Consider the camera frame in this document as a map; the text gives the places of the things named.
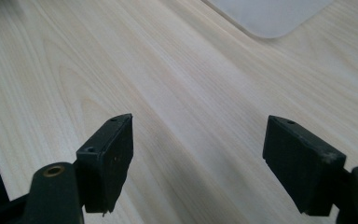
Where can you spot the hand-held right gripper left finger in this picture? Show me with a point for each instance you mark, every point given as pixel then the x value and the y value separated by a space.
pixel 105 168

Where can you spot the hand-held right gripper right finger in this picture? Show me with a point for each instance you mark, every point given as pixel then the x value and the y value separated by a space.
pixel 301 168

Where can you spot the white flat board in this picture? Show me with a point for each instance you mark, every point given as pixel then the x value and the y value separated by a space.
pixel 270 15

